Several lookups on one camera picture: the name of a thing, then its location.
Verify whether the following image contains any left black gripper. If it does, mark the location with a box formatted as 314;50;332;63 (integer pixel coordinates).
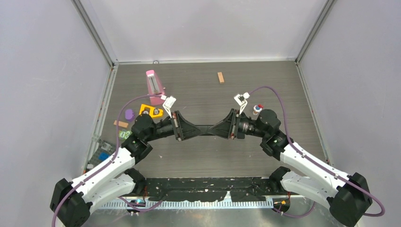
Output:
145;110;204;142

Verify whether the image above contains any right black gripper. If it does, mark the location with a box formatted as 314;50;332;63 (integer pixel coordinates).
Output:
208;109;268;140

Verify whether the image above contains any black remote control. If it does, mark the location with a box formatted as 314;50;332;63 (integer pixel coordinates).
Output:
196;125;214;136

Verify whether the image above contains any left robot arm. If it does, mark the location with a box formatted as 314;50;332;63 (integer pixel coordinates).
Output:
50;111;210;227

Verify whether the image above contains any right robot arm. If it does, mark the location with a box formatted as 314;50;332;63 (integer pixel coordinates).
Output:
207;109;372;227

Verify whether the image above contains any small red white blue toy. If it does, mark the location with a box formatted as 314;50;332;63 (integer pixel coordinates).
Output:
253;105;263;115

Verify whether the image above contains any yellow triangular holder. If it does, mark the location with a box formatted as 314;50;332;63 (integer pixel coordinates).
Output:
139;104;164;119

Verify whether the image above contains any pink metronome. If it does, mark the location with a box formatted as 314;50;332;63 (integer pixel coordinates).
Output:
146;70;165;105

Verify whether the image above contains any purple toy block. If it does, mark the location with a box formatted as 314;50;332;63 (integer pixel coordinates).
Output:
124;109;135;122

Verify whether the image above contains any green toy block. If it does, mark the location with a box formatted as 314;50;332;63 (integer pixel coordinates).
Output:
118;130;131;140

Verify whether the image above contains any orange wooden block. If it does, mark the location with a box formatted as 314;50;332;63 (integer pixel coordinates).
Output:
113;120;129;128

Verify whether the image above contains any blue lego brick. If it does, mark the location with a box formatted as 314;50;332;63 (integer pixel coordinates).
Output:
98;152;110;162

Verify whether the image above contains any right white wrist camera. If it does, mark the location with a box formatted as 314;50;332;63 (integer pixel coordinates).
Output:
234;92;250;114

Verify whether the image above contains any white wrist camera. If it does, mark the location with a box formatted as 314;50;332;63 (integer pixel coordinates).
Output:
234;92;250;114
160;95;176;118

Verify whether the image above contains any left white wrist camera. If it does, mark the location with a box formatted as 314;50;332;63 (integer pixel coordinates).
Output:
160;95;176;118

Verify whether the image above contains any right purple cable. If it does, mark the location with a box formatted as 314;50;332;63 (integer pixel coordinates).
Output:
249;86;386;218

